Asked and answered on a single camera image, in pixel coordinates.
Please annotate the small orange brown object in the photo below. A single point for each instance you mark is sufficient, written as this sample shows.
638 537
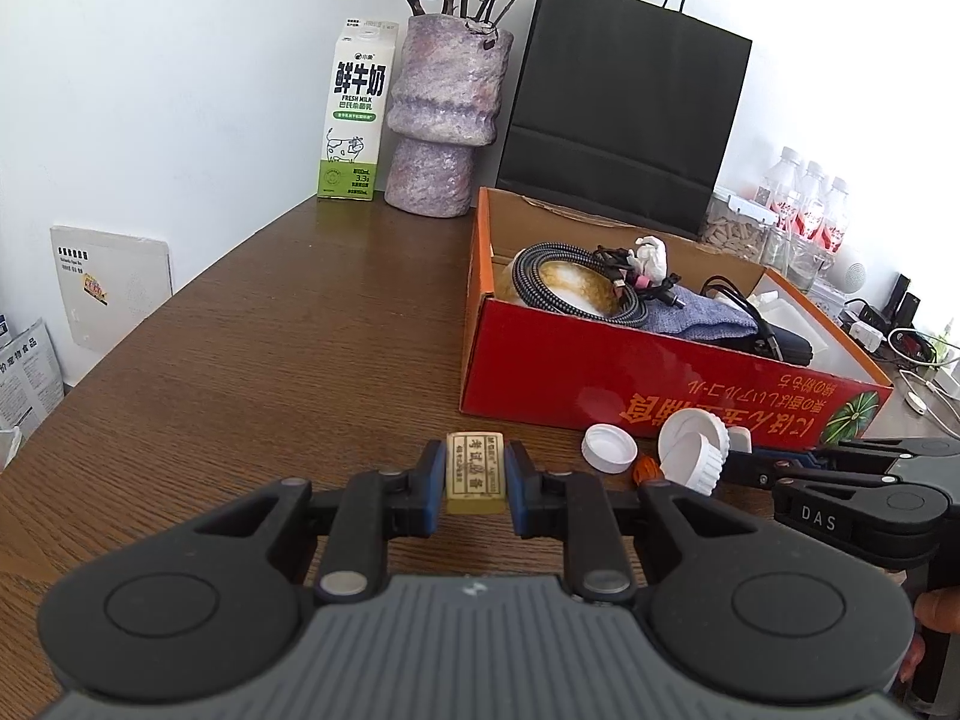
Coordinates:
646 471

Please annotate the white screw cap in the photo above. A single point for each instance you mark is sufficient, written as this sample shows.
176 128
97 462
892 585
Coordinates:
609 448

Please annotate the white flat panel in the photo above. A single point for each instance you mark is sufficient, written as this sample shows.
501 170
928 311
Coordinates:
112 285

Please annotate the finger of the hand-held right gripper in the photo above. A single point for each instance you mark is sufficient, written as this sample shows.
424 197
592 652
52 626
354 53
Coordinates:
787 470
862 451

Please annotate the white tissue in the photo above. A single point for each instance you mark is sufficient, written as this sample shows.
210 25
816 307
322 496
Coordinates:
649 255

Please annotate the red cardboard box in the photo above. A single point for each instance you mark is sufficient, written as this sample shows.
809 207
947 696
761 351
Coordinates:
600 375

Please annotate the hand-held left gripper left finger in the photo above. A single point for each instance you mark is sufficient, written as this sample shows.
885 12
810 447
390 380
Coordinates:
431 487

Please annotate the translucent white plastic box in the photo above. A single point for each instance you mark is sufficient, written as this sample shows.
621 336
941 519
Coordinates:
787 307

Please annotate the black paper bag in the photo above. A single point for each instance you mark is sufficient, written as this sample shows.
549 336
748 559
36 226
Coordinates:
622 105

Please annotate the black zip pouch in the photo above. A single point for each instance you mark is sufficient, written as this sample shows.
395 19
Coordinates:
787 343

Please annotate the person's right hand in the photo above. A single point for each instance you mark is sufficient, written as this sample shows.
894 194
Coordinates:
941 611

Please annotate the clear jar of pellets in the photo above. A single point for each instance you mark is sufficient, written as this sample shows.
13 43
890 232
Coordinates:
735 232

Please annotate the black power strip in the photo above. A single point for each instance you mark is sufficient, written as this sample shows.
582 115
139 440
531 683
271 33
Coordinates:
866 311

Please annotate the white round speaker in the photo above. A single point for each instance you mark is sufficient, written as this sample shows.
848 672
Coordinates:
853 276

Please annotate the yellow eraser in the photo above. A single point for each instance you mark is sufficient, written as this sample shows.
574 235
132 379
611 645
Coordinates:
474 472

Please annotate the white green milk carton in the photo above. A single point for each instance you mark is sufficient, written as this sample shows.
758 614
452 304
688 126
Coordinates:
356 105

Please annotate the clear water bottle red label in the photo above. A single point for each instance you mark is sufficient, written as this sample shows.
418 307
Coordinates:
810 217
776 195
836 229

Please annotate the printed paper packets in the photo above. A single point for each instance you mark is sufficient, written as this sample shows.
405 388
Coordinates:
30 375

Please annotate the purple knitted cloth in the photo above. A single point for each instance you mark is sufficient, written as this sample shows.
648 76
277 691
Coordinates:
697 319

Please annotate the white yellow plush sheep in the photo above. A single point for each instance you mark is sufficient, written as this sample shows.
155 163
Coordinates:
577 281

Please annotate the purple felt vase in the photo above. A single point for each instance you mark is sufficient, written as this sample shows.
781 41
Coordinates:
442 105

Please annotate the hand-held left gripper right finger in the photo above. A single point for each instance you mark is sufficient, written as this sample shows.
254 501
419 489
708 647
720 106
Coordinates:
517 491

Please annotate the white power adapter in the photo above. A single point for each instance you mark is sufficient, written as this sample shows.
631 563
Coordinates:
870 334

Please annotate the white printed tin box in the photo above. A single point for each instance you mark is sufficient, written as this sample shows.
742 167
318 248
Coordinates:
825 298

